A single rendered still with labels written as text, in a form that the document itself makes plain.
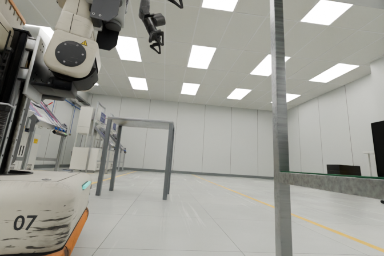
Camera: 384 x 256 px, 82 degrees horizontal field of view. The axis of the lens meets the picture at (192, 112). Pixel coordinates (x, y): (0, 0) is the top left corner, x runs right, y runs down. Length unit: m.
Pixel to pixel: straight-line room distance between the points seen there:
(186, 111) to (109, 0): 8.64
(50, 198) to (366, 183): 0.66
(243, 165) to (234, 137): 1.24
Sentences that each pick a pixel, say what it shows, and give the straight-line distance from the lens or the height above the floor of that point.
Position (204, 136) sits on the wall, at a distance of 9.45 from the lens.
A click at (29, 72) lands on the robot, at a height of 0.64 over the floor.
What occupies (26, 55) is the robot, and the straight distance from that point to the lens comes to 1.06.
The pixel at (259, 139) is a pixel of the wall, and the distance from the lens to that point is 10.16.
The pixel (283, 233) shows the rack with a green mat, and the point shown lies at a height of 0.20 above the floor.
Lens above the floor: 0.35
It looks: 14 degrees up
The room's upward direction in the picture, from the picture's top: 4 degrees clockwise
